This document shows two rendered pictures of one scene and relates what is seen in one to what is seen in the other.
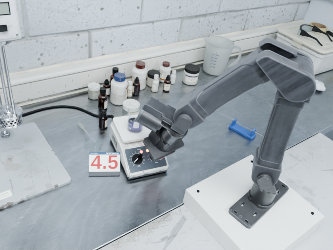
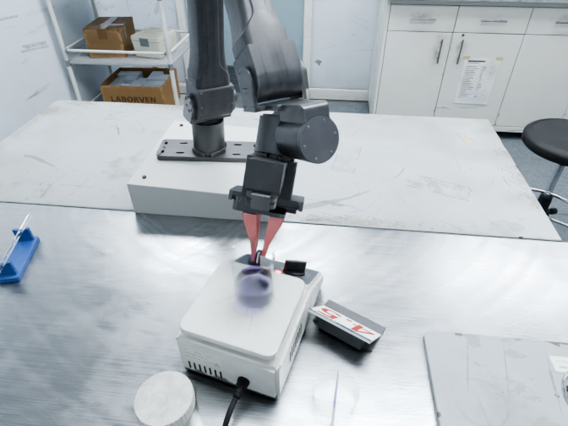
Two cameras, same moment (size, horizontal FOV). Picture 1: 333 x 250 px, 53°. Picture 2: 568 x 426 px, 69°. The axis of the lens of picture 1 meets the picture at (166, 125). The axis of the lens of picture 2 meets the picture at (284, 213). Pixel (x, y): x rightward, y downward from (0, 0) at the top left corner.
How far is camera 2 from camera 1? 109 cm
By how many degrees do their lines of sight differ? 92
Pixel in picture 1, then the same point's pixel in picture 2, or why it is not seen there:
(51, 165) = (456, 385)
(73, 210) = (438, 286)
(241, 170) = (176, 178)
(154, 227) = (339, 217)
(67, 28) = not seen: outside the picture
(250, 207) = (232, 149)
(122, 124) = (269, 321)
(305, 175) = (84, 172)
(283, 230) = (230, 132)
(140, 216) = (345, 234)
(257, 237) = not seen: hidden behind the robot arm
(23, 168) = (527, 414)
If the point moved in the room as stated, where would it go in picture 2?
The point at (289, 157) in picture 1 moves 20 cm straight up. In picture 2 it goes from (53, 193) to (13, 98)
